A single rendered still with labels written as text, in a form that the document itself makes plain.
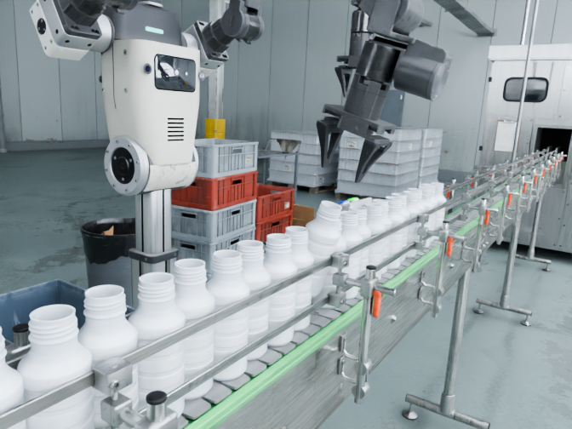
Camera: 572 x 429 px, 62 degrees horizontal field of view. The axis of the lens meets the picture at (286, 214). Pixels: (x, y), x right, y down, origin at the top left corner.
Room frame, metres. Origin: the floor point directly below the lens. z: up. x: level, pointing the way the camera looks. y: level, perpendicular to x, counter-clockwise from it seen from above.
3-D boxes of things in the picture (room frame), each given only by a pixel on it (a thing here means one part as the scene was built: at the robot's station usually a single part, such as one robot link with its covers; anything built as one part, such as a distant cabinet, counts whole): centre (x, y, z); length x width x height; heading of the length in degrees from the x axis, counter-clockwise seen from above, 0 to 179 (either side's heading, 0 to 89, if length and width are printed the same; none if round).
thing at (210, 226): (3.48, 0.54, 0.55); 0.61 x 0.41 x 0.22; 155
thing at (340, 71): (1.26, -0.15, 1.44); 0.07 x 0.07 x 0.09; 57
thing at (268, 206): (4.13, 0.25, 0.55); 0.61 x 0.41 x 0.22; 150
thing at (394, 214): (1.08, -0.25, 1.08); 0.06 x 0.06 x 0.17
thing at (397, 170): (7.93, -1.51, 0.59); 1.24 x 1.03 x 1.17; 150
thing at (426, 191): (1.28, -0.37, 1.08); 0.06 x 0.06 x 0.17
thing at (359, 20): (1.25, -0.17, 1.57); 0.07 x 0.06 x 0.07; 58
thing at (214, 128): (11.04, 1.72, 0.55); 0.40 x 0.40 x 1.10; 58
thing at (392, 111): (11.50, -2.13, 1.05); 1.00 x 0.10 x 2.10; 58
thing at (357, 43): (1.25, -0.16, 1.51); 0.10 x 0.07 x 0.07; 57
